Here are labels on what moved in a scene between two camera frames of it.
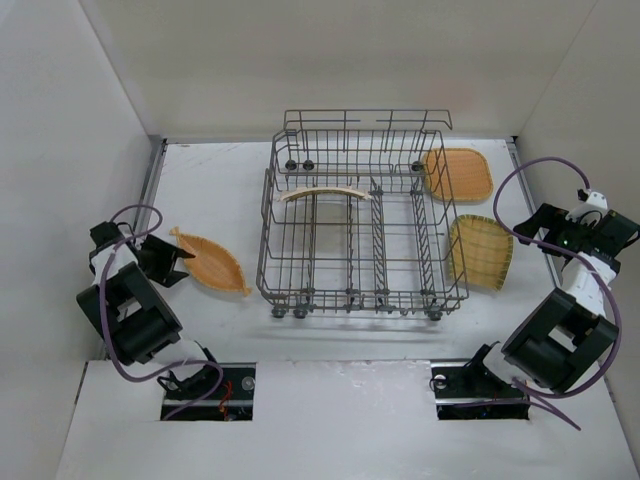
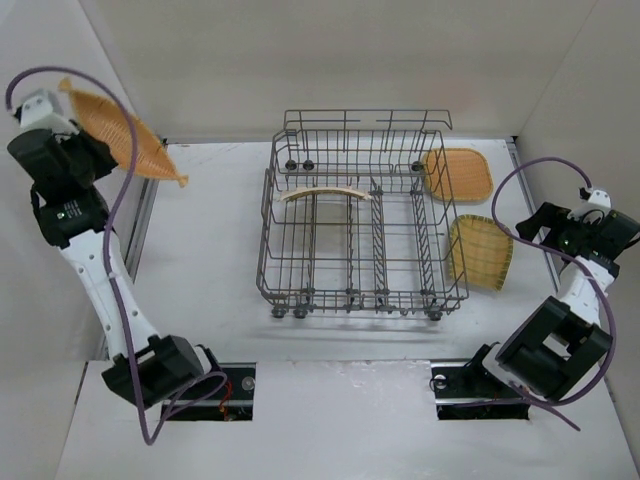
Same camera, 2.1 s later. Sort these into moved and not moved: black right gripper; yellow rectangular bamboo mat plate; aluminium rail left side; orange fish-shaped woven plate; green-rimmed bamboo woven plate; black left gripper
Moved: black left gripper; orange fish-shaped woven plate
Not moved: black right gripper; green-rimmed bamboo woven plate; yellow rectangular bamboo mat plate; aluminium rail left side
